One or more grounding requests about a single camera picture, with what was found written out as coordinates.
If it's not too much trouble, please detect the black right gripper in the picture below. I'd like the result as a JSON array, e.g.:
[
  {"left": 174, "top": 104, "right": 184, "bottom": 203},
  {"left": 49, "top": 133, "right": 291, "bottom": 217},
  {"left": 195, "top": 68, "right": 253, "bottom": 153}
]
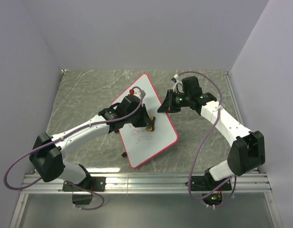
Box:
[{"left": 157, "top": 90, "right": 190, "bottom": 114}]

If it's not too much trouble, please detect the yellow and black eraser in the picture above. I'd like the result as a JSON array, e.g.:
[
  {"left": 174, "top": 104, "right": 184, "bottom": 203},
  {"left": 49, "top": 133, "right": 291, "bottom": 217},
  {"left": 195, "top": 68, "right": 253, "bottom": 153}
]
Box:
[{"left": 146, "top": 115, "right": 157, "bottom": 132}]

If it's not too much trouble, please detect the red-framed whiteboard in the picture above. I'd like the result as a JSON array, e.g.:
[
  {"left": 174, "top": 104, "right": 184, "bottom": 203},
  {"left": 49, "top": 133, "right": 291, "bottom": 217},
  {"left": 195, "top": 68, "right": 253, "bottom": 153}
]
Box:
[{"left": 113, "top": 74, "right": 178, "bottom": 169}]

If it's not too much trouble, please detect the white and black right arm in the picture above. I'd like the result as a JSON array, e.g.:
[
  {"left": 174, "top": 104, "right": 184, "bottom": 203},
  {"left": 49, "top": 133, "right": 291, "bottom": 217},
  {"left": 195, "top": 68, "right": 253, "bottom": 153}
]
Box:
[{"left": 157, "top": 74, "right": 265, "bottom": 190}]

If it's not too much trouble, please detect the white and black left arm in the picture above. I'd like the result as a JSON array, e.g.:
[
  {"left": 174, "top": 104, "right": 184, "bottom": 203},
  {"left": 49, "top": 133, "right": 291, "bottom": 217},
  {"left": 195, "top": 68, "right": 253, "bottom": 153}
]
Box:
[{"left": 29, "top": 93, "right": 154, "bottom": 191}]

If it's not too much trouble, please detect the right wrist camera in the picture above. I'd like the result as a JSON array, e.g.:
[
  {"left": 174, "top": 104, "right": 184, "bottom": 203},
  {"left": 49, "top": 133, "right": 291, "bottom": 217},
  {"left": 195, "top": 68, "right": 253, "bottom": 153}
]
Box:
[{"left": 171, "top": 74, "right": 183, "bottom": 92}]

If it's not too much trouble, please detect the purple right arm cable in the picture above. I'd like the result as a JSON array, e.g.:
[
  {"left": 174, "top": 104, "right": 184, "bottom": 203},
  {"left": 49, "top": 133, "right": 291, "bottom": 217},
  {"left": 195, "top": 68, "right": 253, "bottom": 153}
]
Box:
[{"left": 188, "top": 71, "right": 237, "bottom": 209}]

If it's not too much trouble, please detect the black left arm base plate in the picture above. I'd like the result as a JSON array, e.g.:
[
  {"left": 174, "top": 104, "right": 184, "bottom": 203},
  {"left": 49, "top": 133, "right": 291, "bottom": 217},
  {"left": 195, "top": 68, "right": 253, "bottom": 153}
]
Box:
[{"left": 62, "top": 176, "right": 106, "bottom": 192}]

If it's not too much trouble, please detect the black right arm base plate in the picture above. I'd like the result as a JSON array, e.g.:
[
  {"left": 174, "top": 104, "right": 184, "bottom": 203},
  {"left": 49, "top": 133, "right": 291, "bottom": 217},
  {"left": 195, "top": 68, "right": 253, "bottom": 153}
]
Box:
[{"left": 191, "top": 174, "right": 232, "bottom": 191}]

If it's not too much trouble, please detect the aluminium mounting rail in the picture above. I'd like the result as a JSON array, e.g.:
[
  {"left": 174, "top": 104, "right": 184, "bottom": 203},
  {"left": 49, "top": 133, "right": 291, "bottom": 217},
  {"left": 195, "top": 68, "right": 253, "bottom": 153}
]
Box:
[{"left": 20, "top": 172, "right": 272, "bottom": 194}]

